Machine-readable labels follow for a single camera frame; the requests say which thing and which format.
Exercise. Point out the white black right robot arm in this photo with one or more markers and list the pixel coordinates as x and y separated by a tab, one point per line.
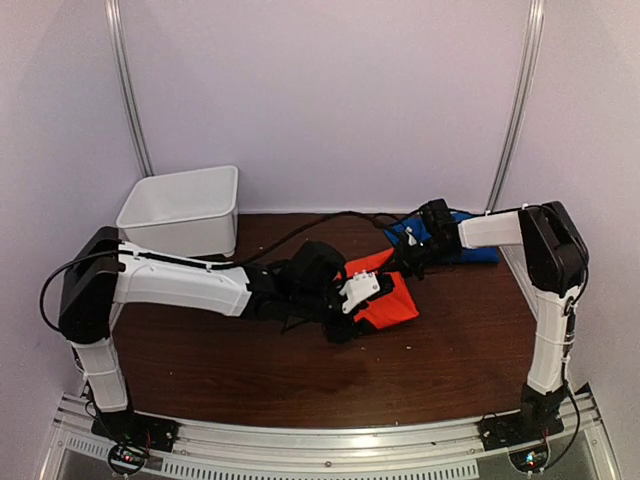
556	262

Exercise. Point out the blue pleated skirt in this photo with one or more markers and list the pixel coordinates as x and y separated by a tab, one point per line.
488	255

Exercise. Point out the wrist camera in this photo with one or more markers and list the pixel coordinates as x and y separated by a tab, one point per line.
411	237
364	287

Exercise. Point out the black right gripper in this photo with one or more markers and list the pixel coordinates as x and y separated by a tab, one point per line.
405	262

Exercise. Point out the orange t-shirt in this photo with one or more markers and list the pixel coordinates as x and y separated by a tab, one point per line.
389	310

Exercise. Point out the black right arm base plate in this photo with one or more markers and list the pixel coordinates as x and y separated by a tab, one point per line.
497	431

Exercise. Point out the aluminium frame post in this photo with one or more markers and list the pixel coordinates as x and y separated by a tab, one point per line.
118	42
528	63

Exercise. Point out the aluminium frame post right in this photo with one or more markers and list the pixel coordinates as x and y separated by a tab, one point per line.
528	63

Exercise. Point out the aluminium front rail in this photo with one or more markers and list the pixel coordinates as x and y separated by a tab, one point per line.
441	450

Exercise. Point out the white plastic laundry bin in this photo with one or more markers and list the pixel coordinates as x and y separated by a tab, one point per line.
191	213

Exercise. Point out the round circuit board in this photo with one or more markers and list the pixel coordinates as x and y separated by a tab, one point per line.
127	459
530	460

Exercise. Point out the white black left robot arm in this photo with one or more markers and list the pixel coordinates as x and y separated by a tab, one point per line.
109	273

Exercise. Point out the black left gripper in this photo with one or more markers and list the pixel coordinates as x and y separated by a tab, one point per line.
344	332

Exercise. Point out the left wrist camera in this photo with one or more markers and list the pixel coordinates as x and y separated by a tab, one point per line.
364	287

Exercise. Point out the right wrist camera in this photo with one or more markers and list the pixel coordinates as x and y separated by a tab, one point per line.
411	237

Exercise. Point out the aluminium frame post left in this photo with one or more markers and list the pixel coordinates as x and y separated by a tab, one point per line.
118	42

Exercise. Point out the right round circuit board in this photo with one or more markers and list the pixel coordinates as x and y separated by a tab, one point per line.
530	460

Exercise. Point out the left round circuit board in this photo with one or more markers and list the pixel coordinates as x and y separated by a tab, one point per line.
127	459

